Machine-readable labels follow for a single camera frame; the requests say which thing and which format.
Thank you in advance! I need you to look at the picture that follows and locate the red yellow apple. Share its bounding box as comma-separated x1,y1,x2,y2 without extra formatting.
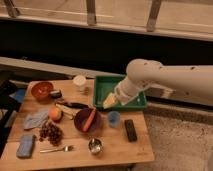
49,107,62,122

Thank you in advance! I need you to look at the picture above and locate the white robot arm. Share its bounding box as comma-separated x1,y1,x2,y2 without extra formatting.
103,59,213,109

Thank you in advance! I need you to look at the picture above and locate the green plastic tray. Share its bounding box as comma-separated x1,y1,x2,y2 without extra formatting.
93,76,147,111

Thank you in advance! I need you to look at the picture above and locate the blue plastic cup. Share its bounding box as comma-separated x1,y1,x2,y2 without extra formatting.
107,111,120,127

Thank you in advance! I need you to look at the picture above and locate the purple bowl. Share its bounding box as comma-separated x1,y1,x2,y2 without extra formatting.
74,108,102,133

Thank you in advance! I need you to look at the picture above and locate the white cup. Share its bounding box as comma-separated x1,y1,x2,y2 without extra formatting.
73,75,86,92

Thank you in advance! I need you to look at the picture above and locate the black remote control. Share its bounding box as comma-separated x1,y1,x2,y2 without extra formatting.
124,119,137,142

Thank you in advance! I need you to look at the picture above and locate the small metal cup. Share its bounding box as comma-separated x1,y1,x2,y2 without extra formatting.
88,138,103,155

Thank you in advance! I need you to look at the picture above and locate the small dark can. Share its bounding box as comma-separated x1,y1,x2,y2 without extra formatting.
50,90,62,99

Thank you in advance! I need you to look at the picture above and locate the bunch of red grapes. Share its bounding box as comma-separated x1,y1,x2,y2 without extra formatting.
39,122,63,146

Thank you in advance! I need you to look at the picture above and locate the orange bowl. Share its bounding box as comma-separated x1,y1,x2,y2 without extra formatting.
31,81,53,101

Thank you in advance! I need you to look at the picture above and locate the grey cloth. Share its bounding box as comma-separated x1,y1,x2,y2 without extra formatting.
23,109,49,130

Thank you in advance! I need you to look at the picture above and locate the blue sponge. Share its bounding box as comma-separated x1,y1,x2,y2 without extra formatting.
16,134,36,159

